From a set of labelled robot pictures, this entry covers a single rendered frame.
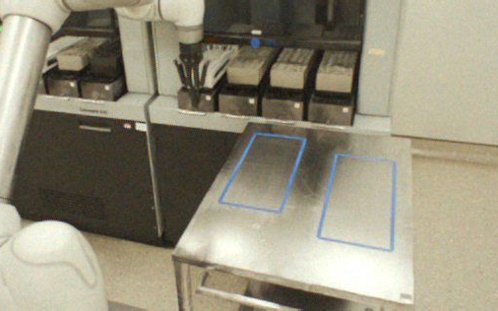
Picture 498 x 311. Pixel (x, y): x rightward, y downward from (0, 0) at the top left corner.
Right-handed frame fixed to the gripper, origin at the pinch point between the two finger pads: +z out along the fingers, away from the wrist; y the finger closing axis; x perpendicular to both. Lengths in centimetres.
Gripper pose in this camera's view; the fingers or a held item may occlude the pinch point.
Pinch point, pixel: (194, 96)
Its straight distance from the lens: 171.9
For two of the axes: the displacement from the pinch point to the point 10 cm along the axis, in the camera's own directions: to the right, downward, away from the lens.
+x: -3.5, 4.5, -8.2
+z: 0.6, 8.9, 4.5
